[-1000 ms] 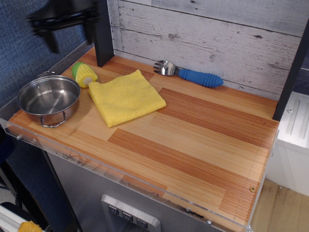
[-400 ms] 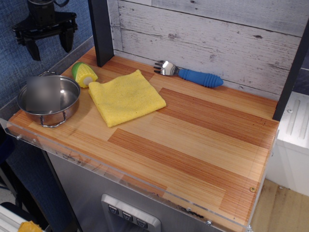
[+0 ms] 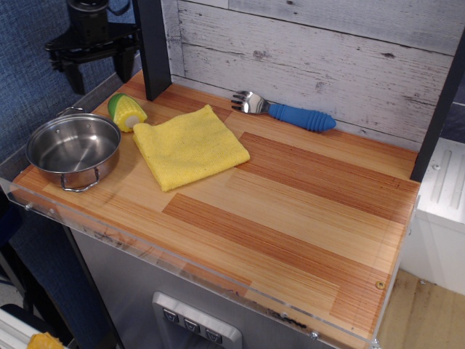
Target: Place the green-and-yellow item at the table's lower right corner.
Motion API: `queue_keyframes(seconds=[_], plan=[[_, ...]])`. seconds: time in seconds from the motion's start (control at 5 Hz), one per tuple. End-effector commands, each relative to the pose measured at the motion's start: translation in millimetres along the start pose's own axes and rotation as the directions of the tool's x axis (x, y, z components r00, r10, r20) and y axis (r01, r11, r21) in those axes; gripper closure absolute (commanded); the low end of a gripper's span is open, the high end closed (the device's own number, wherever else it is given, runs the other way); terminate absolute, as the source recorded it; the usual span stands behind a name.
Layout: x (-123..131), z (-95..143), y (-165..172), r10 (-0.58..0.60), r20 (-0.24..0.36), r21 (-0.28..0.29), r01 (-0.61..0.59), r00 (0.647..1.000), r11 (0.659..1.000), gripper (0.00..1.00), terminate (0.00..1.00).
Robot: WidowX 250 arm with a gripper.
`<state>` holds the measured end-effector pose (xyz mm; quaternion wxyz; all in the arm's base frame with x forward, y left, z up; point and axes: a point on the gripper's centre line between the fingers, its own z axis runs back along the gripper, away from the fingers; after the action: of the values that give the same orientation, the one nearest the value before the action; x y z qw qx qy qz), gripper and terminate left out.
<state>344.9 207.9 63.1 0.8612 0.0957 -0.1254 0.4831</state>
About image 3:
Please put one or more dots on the yellow object bottom left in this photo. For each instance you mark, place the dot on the yellow object bottom left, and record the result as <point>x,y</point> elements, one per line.
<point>44,341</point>

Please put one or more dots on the silver button control panel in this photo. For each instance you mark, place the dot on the silver button control panel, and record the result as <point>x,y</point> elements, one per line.
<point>168,310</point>

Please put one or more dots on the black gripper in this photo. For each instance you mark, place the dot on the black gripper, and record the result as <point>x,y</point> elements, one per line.
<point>67,52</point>

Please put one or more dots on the white cabinet at right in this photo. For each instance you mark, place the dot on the white cabinet at right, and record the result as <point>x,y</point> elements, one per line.
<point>434,247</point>

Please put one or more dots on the clear acrylic table guard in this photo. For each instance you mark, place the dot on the clear acrylic table guard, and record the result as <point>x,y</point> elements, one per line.
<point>317,259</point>

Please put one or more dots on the green and yellow toy corn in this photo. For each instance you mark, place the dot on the green and yellow toy corn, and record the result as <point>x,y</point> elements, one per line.
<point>125,112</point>

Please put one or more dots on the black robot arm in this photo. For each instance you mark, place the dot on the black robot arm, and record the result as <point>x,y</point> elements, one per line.
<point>90,37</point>

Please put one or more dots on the blue handled metal spork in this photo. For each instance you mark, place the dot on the blue handled metal spork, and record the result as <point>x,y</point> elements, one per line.
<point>314,121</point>

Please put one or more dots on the black vertical post left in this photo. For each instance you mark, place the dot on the black vertical post left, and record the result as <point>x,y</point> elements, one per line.
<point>153,47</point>

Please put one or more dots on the yellow folded cloth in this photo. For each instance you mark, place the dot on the yellow folded cloth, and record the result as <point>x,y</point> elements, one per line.
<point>188,148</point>

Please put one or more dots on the stainless steel pot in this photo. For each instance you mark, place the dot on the stainless steel pot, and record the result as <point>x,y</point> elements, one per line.
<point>75,150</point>

